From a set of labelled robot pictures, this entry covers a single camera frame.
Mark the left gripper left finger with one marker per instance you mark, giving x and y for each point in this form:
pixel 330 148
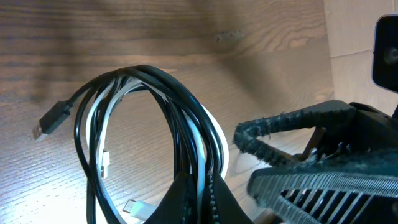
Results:
pixel 178 204

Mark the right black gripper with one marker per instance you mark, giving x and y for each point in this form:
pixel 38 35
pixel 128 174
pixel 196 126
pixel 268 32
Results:
pixel 358 188

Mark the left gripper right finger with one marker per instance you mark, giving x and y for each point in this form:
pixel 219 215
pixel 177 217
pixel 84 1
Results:
pixel 220 205

